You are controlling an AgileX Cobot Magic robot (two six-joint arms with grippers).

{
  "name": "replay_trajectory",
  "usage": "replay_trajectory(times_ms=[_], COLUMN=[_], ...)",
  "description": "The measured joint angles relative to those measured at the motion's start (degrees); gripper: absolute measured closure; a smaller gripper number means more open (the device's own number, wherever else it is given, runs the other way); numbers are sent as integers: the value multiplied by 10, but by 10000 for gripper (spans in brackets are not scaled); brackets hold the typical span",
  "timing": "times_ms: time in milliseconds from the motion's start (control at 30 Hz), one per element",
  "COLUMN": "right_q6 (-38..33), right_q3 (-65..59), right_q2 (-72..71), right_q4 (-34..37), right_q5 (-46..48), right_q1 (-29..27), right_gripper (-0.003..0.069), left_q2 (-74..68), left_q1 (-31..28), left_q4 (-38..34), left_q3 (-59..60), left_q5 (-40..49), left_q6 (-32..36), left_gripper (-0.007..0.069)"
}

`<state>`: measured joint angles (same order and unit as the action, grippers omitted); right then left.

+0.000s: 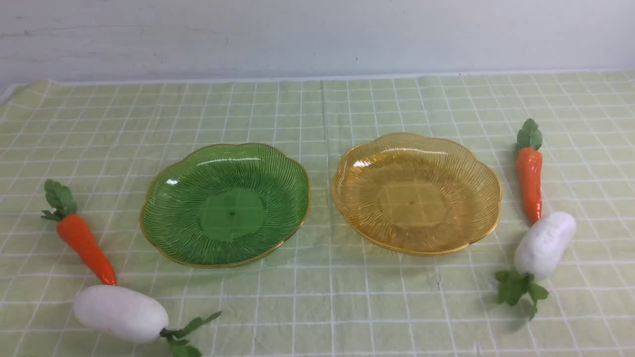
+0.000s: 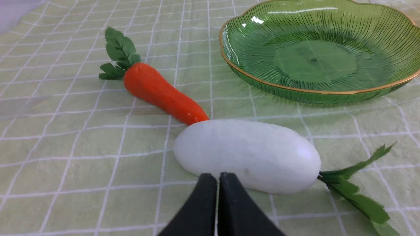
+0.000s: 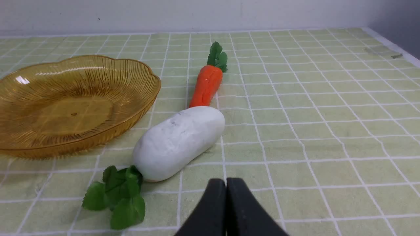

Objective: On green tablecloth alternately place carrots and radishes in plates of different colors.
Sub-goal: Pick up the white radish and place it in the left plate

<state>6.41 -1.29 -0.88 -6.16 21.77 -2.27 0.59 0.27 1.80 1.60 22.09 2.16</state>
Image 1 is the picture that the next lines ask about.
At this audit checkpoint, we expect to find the orange toy carrot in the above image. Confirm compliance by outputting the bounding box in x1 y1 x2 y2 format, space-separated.
41 179 118 286
515 118 543 224

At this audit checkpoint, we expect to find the white toy radish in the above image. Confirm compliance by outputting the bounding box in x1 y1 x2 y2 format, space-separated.
72 285 222 357
494 212 577 320

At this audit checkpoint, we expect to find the amber plastic plate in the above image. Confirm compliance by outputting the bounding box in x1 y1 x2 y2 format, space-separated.
331 132 502 256

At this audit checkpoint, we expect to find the green plastic plate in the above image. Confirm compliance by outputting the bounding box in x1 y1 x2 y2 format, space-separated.
140 143 311 268

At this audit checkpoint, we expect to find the green checkered tablecloth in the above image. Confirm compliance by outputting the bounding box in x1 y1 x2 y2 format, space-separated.
0 71 634 357

